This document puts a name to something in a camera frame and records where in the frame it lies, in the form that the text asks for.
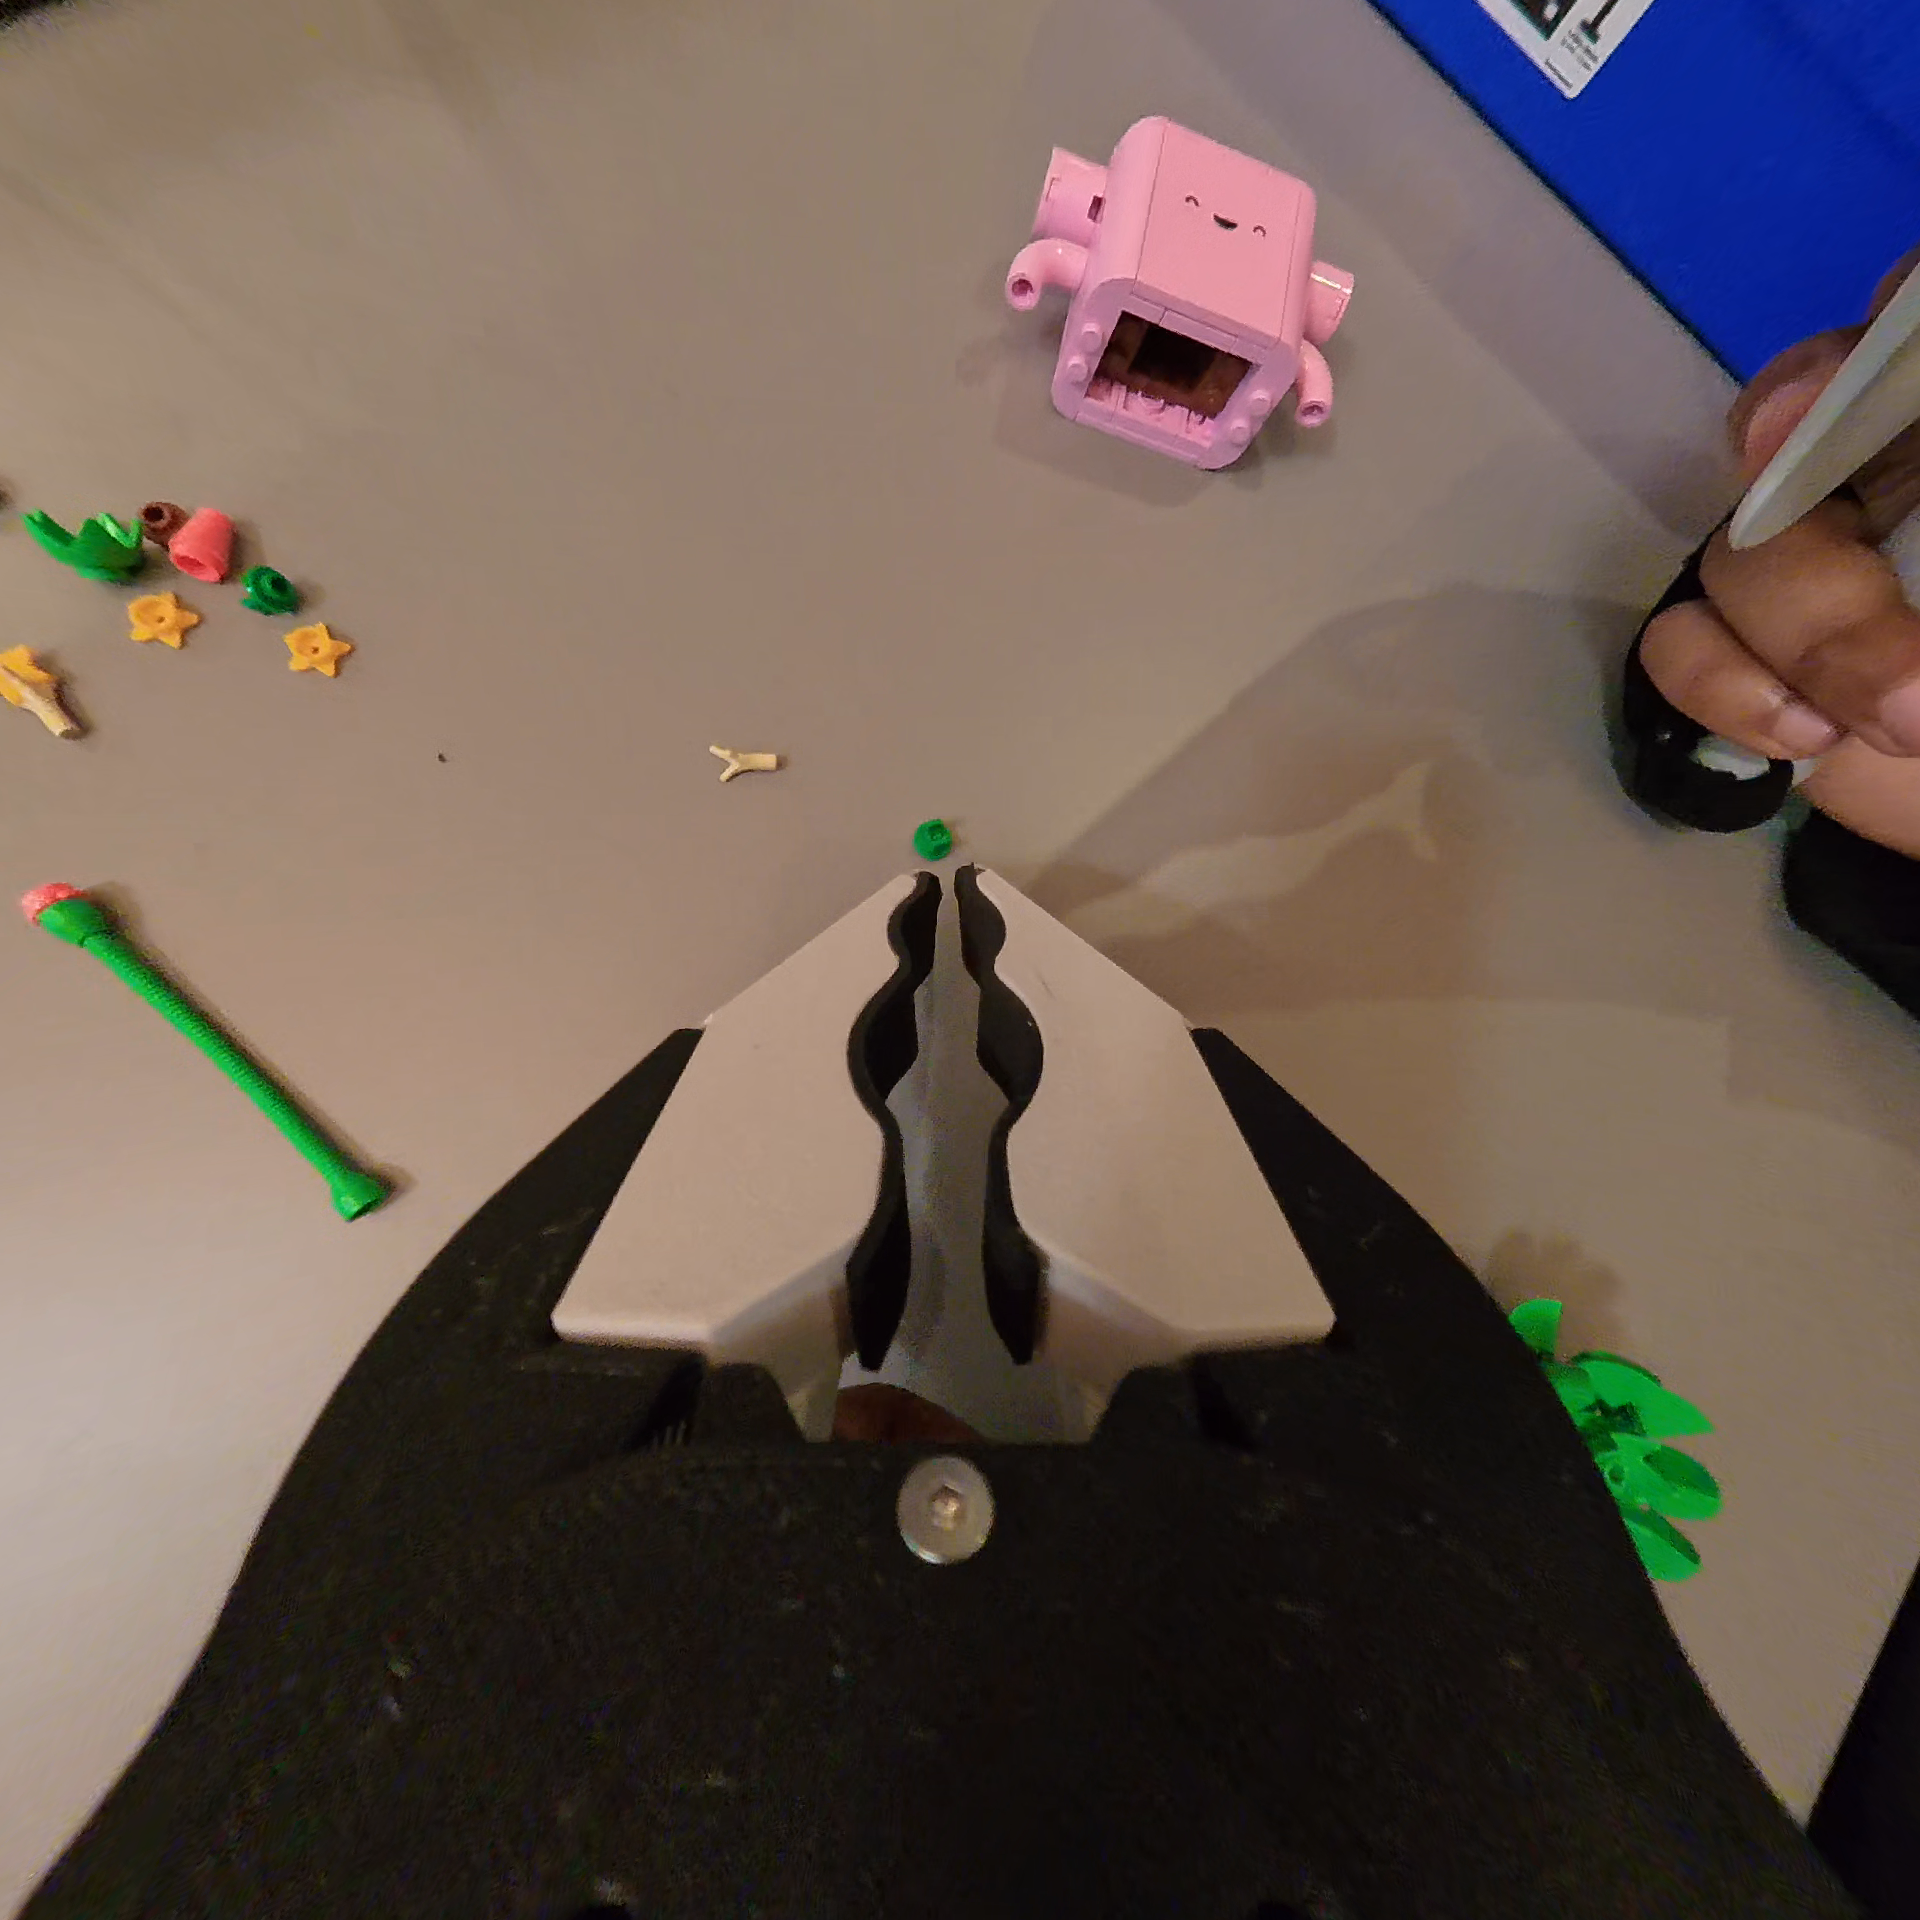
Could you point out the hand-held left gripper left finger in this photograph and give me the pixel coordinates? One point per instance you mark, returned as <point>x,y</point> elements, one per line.
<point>720,1184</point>

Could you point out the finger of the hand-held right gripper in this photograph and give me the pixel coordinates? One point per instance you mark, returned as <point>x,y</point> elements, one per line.
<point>1844,420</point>

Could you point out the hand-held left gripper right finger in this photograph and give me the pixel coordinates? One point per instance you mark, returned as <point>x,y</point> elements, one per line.
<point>1155,1184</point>

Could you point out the small green round brick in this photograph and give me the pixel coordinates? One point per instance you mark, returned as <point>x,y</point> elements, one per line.
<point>933,838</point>

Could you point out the person's right forearm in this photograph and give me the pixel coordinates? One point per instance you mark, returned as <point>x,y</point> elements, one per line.
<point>1868,915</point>

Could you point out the person's right hand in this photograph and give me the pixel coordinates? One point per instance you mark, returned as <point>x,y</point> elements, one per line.
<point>1800,631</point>

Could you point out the blue box with white label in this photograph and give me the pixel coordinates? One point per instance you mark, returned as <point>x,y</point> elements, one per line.
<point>1725,194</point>

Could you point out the beige toy twig piece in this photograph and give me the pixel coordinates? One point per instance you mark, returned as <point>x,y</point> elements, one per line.
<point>747,765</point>

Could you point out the green toy stem pink bud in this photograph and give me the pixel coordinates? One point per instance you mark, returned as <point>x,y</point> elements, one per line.
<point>211,1058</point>

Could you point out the green toy leaf cluster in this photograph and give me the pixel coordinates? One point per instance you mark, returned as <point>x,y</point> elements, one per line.
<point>1643,1418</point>

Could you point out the yellow toy star flower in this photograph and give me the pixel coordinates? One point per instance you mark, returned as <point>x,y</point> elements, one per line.
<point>318,651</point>
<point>163,618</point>

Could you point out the pink toy brick box figure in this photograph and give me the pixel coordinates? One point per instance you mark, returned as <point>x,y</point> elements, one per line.
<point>1200,225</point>

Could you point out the pink toy flower cup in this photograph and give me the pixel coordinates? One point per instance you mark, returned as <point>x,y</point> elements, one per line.
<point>203,549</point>

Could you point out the yellow flower on beige twig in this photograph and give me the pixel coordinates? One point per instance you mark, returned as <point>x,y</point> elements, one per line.
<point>44,704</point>

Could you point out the brown round brick stud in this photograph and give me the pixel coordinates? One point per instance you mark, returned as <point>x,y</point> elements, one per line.
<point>159,521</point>

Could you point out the green toy sepal piece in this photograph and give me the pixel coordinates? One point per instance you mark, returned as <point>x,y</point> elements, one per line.
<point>98,552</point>

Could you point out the person's black jacket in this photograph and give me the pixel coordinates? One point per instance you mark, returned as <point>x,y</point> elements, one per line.
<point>1882,1771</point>

